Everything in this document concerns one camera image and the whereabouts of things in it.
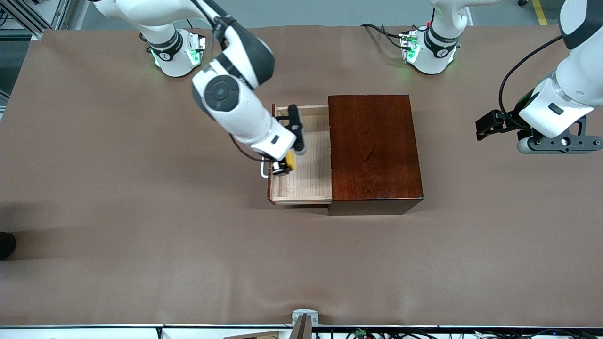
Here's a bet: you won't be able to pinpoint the wooden drawer with white handle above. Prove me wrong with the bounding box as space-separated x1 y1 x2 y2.
261 104 333 206

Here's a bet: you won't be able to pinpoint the dark brown wooden cabinet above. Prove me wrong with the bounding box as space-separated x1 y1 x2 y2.
327 94 424 216

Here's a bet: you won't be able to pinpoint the brown table cloth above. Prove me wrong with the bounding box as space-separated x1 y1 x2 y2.
0 24 603 327

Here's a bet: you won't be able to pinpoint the yellow floor tape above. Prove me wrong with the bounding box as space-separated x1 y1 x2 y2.
531 0 549 26

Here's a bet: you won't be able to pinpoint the brown cardboard piece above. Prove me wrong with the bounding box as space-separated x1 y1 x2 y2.
224 331 281 339

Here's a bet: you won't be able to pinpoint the black left arm base cable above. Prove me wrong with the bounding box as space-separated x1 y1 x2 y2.
360 23 413 50

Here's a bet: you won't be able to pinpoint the grey metal camera bracket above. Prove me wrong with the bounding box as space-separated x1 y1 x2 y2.
291 308 319 339

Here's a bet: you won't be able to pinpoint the tangled black cables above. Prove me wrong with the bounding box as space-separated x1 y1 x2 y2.
315 328 603 339

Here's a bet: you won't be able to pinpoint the white table edge rail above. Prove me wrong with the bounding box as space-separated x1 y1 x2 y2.
0 324 603 339

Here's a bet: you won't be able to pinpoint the aluminium frame profile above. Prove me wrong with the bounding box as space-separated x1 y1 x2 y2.
0 0 71 36

